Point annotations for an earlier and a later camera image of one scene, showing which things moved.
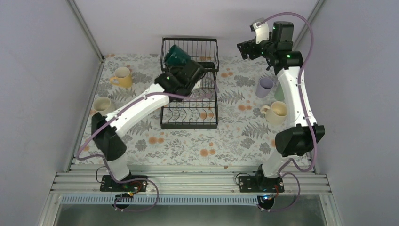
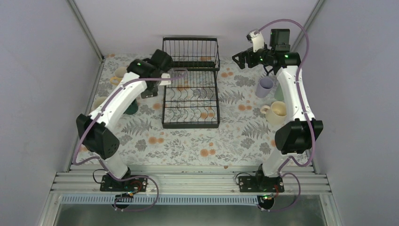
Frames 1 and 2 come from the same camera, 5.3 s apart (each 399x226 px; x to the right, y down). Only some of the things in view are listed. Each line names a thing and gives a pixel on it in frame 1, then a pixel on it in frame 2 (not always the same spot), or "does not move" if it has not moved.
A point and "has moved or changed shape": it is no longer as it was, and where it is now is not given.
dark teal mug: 176,56 has moved or changed shape
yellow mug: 123,76 does not move
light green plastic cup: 279,94 does not move
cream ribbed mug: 276,114 does not move
